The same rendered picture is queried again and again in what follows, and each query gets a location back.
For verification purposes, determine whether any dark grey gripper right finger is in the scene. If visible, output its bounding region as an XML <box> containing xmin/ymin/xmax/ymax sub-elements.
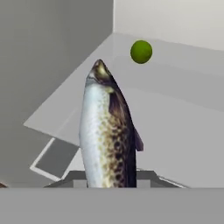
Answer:
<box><xmin>136</xmin><ymin>170</ymin><xmax>179</xmax><ymax>189</ymax></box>

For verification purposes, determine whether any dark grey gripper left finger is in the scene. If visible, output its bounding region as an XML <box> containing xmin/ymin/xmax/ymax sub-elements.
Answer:
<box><xmin>44</xmin><ymin>170</ymin><xmax>88</xmax><ymax>189</ymax></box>

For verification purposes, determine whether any silver brown spotted fish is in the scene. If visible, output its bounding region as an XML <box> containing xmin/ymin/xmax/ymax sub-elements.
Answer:
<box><xmin>78</xmin><ymin>59</ymin><xmax>144</xmax><ymax>189</ymax></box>

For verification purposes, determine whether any white framed fridge drawer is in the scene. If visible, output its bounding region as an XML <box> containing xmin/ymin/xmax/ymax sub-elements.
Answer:
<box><xmin>29</xmin><ymin>136</ymin><xmax>86</xmax><ymax>182</ymax></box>

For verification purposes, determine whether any green lime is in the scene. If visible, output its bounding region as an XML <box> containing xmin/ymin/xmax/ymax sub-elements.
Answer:
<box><xmin>129</xmin><ymin>39</ymin><xmax>153</xmax><ymax>65</ymax></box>

